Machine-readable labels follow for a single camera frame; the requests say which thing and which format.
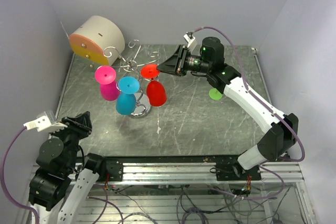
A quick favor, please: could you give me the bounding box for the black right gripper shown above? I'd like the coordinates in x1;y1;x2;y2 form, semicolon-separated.
156;45;211;77

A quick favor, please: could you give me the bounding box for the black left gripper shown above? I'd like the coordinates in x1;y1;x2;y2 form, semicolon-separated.
48;109;92;170

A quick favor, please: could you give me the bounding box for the red plastic wine glass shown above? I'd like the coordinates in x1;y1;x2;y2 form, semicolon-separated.
140;64;167;107

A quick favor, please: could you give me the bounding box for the blue plastic wine glass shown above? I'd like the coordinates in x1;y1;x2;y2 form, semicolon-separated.
115;76;140;115

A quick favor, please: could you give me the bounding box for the green plastic wine glass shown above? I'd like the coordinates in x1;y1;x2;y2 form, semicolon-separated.
208;88;223;100

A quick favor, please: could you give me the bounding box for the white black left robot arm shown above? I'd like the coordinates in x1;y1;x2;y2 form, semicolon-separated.
24;111;107;223

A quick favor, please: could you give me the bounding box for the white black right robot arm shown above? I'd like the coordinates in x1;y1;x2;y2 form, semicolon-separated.
157;34;298;180

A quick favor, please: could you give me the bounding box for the pink plastic wine glass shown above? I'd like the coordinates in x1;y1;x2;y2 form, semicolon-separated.
94;66;120;101

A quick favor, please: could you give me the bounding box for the beige round drawer box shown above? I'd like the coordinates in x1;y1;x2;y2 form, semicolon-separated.
69;15;125;66

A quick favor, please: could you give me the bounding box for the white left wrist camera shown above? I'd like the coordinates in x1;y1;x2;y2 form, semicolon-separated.
23;111;68;133

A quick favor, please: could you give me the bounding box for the chrome wire wine glass rack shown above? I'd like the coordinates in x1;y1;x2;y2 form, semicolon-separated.
103;39;161;119

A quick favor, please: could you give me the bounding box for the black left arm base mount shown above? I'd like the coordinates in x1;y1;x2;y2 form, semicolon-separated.
106;158;124;182

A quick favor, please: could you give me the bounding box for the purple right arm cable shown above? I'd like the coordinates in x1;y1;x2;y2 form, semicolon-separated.
193;26;307;200

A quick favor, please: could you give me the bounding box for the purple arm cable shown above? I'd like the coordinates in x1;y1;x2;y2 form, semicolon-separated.
0;126;41;221
193;26;307;200

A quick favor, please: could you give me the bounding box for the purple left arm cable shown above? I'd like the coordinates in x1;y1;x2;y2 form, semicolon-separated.
0;126;41;221

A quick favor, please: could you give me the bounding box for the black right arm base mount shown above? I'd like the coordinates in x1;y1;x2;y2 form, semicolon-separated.
209;162;261;181

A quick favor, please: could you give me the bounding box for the aluminium rail frame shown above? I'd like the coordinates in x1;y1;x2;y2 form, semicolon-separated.
15;161;316;224

